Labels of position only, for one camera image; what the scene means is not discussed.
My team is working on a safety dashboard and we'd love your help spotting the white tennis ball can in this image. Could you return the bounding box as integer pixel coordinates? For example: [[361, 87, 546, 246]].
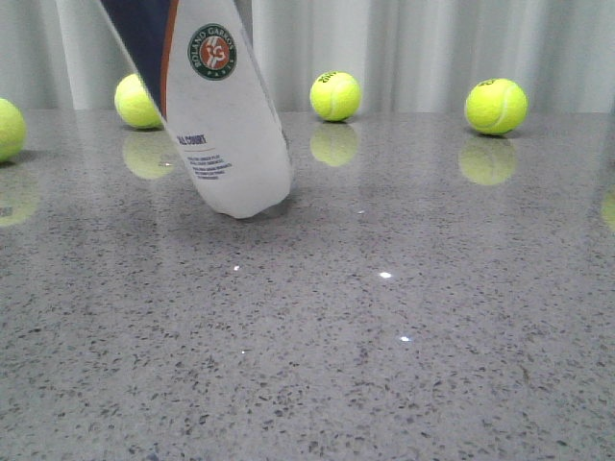
[[102, 1, 292, 219]]

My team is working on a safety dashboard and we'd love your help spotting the yellow tennis ball centre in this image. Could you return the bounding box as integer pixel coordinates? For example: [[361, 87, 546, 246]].
[[309, 71, 361, 122]]

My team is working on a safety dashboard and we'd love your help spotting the yellow tennis ball with lettering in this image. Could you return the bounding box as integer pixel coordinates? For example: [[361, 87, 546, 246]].
[[114, 73, 162, 130]]

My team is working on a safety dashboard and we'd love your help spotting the yellow tennis ball right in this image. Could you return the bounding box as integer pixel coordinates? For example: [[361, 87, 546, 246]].
[[464, 78, 529, 135]]

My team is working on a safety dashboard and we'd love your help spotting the yellow tennis ball far left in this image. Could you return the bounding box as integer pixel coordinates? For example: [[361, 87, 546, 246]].
[[0, 98, 27, 162]]

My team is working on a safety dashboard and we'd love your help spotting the white pleated curtain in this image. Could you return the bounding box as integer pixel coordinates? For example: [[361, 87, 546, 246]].
[[1, 1, 614, 113]]

